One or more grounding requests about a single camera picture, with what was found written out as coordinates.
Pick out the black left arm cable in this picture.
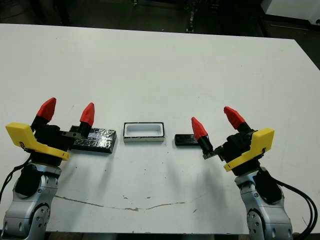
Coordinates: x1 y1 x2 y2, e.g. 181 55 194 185
0 159 33 201

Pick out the black slim camera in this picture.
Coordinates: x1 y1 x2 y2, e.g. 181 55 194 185
174 133 201 148

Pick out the yellow right wrist camera mount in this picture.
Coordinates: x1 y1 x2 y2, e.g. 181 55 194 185
223 127 276 173

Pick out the yellow wrist camera mount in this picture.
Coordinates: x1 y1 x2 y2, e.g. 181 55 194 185
5 121 71 161
223 127 276 173

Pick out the shiny black box lid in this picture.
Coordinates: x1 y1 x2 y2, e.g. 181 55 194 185
67 125 119 155

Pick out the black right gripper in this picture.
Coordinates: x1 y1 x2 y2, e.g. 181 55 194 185
190 106 261 178

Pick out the dark metal chair pole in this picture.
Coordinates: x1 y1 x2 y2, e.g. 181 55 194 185
184 0 201 33

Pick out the yellow left wrist camera mount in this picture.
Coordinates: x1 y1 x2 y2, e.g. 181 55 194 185
5 121 71 161

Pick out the white-lined camera box base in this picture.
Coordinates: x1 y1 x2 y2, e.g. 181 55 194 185
122 121 166 144

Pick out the white cabinet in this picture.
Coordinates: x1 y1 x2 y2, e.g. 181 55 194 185
264 0 320 21

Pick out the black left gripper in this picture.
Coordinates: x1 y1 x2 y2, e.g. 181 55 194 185
26 97 95 168

